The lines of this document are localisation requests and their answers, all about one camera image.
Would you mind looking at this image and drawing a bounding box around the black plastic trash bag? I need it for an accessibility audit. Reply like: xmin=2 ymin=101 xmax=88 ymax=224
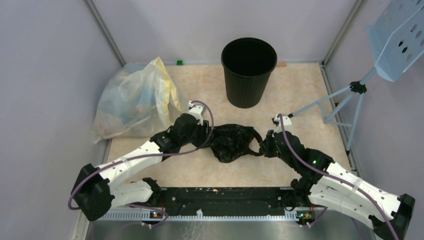
xmin=197 ymin=123 xmax=263 ymax=163

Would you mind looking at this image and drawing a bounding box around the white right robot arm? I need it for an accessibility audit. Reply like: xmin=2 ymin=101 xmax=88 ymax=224
xmin=260 ymin=114 xmax=416 ymax=240

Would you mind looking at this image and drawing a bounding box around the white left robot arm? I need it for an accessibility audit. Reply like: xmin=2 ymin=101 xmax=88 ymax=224
xmin=67 ymin=100 xmax=214 ymax=221

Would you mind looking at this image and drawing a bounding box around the black plastic trash bin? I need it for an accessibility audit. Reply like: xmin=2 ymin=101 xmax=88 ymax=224
xmin=221 ymin=37 xmax=278 ymax=109

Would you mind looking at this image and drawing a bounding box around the translucent yellow plastic bag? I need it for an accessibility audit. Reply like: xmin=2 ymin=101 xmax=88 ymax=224
xmin=91 ymin=57 xmax=188 ymax=143

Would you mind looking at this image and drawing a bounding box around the small wooden block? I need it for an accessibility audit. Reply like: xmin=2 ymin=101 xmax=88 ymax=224
xmin=276 ymin=61 xmax=287 ymax=67

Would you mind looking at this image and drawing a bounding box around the light blue tripod stand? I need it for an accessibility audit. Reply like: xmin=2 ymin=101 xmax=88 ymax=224
xmin=288 ymin=67 xmax=377 ymax=156

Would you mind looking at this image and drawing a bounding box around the perforated light blue panel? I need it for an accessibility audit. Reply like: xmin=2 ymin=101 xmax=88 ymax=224
xmin=365 ymin=0 xmax=424 ymax=82

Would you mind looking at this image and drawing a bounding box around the white slotted cable duct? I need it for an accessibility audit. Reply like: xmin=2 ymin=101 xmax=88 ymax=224
xmin=99 ymin=208 xmax=314 ymax=223

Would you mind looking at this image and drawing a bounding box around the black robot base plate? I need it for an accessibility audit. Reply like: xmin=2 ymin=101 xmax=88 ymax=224
xmin=141 ymin=187 xmax=311 ymax=217

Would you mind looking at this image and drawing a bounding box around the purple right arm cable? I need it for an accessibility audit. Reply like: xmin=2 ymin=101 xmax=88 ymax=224
xmin=277 ymin=113 xmax=397 ymax=240

